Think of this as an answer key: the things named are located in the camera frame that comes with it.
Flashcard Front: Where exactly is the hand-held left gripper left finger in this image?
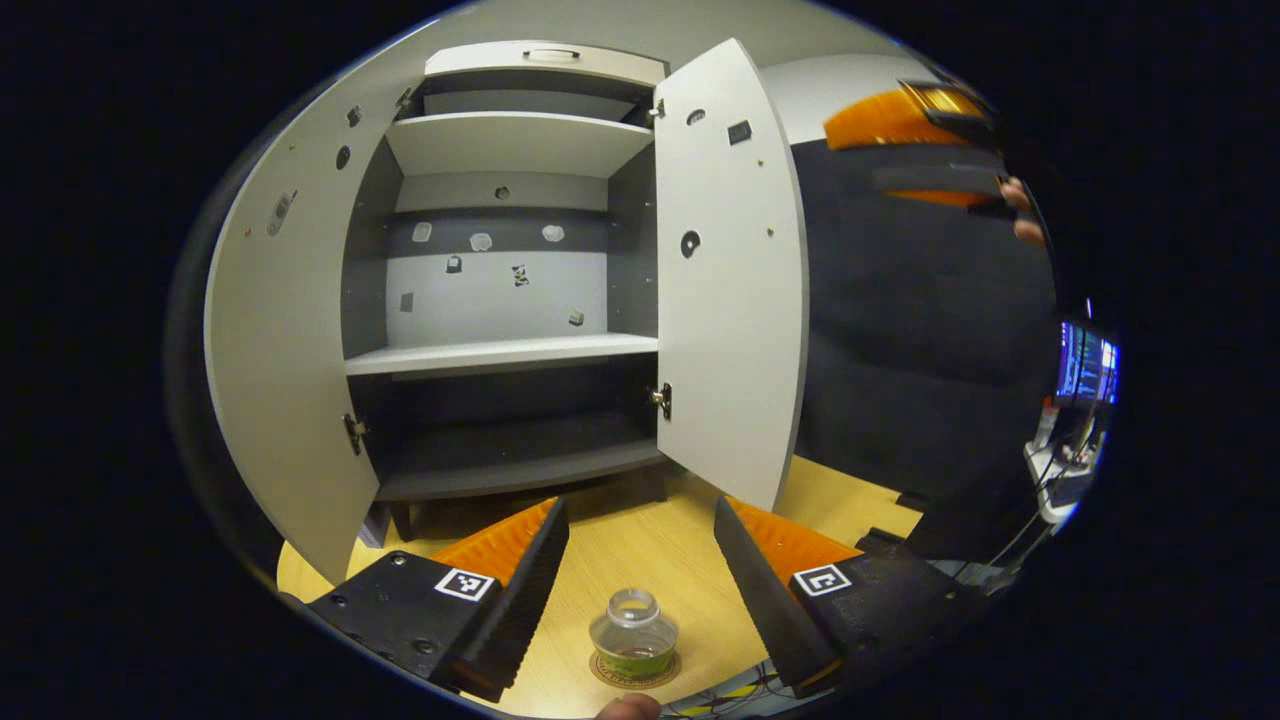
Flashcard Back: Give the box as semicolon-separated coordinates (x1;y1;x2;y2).
305;497;571;704

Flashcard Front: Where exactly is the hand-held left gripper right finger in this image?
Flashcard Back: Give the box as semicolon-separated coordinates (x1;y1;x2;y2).
713;497;991;699

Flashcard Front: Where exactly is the round brown coaster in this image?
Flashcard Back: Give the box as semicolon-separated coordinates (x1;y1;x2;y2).
588;650;683;690

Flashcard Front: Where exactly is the clear bottle with green label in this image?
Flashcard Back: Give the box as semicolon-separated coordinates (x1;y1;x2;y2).
589;588;680;681

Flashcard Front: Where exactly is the white cabinet door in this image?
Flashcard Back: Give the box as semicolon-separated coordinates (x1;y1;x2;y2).
653;38;809;513
203;75;426;586

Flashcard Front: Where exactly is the white cabinet shelf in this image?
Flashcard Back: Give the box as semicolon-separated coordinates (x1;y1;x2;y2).
385;112;656;179
345;333;661;378

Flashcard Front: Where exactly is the white cabinet drawer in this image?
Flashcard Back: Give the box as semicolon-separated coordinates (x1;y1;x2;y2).
425;40;669;88

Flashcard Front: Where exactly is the black backdrop cloth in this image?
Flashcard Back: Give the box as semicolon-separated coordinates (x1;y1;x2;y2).
168;138;1063;576

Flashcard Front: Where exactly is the computer monitor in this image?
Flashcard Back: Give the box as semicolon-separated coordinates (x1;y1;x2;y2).
1057;320;1121;407

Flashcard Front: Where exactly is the white power strip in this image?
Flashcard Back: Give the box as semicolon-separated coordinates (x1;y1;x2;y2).
1025;440;1098;527

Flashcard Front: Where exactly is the bundle of cables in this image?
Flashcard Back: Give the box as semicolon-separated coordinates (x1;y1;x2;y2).
660;660;803;718

